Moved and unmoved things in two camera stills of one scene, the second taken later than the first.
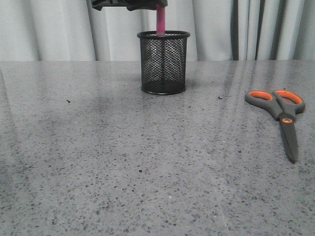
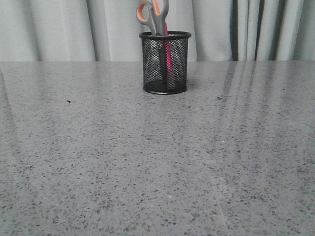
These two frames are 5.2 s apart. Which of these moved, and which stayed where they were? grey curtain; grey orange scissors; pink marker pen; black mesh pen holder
Moved: pink marker pen; grey orange scissors
Stayed: black mesh pen holder; grey curtain
